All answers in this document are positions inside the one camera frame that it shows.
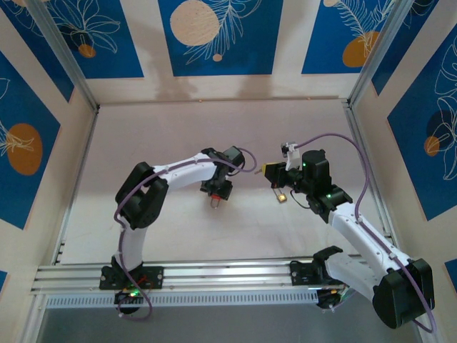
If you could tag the aluminium frame post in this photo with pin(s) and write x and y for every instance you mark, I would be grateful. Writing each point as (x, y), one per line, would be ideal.
(69, 60)
(374, 57)

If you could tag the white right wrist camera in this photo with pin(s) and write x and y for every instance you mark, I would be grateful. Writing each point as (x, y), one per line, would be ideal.
(292, 155)

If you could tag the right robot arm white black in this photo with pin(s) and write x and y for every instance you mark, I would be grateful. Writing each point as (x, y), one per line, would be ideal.
(371, 243)

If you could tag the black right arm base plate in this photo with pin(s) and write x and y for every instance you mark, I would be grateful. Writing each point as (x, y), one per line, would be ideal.
(301, 273)

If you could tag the brass padlock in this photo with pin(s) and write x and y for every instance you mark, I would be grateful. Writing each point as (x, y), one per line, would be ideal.
(282, 198)

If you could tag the red safety padlock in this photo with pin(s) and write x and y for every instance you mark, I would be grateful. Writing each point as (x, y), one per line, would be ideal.
(215, 197)

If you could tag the aluminium frame bar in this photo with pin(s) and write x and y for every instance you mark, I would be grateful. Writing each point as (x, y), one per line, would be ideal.
(34, 321)

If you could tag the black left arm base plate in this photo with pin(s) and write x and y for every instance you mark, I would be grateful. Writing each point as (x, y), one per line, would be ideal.
(153, 277)

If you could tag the blue floral wall panel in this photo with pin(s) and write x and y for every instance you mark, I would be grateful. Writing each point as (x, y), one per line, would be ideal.
(410, 160)
(400, 64)
(118, 53)
(321, 35)
(43, 64)
(21, 193)
(250, 53)

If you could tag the aluminium mounting rail beam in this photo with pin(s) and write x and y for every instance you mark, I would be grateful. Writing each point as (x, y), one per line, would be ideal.
(228, 277)

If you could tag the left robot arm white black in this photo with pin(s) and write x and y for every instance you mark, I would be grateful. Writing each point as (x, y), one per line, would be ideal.
(143, 200)

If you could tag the aluminium table side rail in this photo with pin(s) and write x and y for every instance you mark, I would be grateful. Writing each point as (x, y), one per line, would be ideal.
(355, 125)
(88, 143)

